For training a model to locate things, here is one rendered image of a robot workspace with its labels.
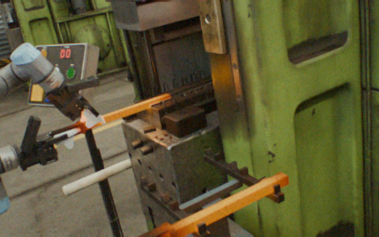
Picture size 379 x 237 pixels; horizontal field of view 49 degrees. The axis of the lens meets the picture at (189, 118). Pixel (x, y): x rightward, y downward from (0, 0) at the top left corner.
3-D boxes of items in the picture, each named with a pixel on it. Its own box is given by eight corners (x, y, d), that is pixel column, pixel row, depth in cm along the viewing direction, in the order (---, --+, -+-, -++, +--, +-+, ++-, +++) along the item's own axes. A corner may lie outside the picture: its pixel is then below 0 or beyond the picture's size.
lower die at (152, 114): (162, 130, 150) (157, 108, 146) (137, 118, 166) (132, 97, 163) (251, 94, 169) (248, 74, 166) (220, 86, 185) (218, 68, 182)
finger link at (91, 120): (95, 135, 142) (75, 117, 139) (107, 122, 144) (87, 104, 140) (98, 137, 140) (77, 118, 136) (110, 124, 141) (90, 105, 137)
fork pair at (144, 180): (150, 191, 108) (148, 185, 107) (141, 184, 113) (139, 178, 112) (222, 159, 118) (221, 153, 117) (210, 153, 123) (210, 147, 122)
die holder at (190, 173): (191, 258, 151) (168, 147, 135) (143, 215, 182) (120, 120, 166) (300, 193, 177) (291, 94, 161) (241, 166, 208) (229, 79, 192)
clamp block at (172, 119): (179, 138, 140) (176, 120, 137) (167, 132, 147) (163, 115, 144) (208, 126, 145) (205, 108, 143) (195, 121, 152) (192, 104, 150)
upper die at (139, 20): (141, 31, 137) (135, 1, 133) (116, 28, 153) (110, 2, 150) (239, 4, 156) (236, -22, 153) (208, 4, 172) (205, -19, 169)
